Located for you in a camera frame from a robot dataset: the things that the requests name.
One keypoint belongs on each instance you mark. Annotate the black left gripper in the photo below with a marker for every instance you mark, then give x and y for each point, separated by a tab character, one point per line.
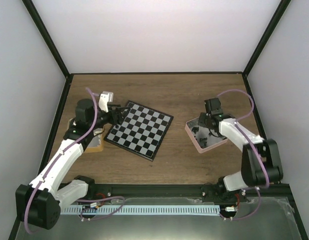
120	119

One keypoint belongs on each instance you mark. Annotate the orange rimmed metal tray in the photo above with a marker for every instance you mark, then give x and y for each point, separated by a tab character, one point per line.
97	143

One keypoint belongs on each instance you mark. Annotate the pink rimmed metal tray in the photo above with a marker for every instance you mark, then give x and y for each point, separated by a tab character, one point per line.
218	141

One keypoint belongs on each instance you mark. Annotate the light blue slotted cable duct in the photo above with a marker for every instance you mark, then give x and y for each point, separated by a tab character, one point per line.
147	210

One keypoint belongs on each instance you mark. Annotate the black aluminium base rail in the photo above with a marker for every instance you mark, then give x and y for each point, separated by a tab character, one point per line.
207	192

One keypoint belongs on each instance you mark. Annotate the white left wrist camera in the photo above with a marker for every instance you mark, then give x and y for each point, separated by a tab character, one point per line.
106	98

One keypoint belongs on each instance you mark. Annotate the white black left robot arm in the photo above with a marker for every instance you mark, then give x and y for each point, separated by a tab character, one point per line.
41	202

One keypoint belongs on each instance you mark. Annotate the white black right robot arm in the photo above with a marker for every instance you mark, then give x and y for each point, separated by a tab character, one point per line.
260	160

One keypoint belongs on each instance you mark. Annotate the black enclosure frame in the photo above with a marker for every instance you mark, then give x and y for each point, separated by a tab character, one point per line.
178	93

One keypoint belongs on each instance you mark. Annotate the black and white chessboard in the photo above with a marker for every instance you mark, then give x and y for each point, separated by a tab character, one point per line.
142	131

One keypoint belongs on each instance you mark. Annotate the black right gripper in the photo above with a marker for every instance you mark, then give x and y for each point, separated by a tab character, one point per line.
201	121

